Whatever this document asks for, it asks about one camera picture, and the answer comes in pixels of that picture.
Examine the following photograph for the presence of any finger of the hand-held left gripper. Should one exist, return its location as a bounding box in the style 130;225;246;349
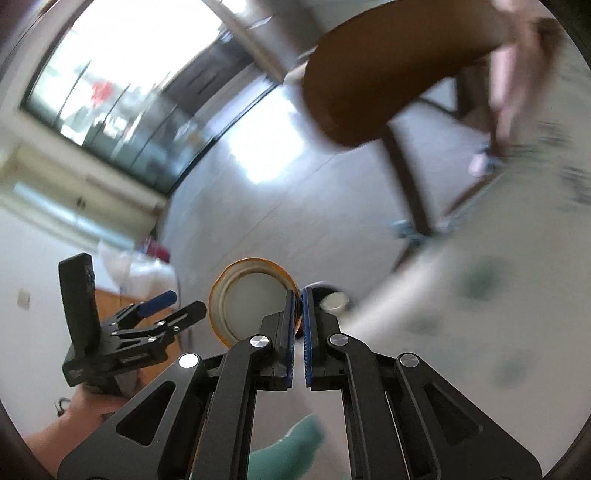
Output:
152;300;207;335
113;291;178;326

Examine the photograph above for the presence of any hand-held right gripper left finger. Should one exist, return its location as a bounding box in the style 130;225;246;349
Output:
58;288;296;480

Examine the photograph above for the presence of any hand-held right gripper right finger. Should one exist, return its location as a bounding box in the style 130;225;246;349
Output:
301;286;543;480

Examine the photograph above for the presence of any brown adhesive tape roll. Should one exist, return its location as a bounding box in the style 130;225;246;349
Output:
208;257;303;349

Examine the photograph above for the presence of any person's left forearm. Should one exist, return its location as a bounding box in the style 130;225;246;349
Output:
23;392;130;464

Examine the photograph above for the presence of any white plastic bag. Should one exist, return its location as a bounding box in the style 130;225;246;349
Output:
99;237;178;296

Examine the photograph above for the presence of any white low cabinet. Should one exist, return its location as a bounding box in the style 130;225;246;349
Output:
0;180;162;236

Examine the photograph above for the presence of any printed tablecloth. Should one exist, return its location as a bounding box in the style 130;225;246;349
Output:
392;115;591;462

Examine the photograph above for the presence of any large glass window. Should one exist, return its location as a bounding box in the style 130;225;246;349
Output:
21;0;287;195

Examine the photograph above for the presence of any brown wooden chair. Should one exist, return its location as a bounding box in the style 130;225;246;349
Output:
300;0;513;273

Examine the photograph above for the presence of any pink cloth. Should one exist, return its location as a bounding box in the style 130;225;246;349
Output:
468;0;555;176

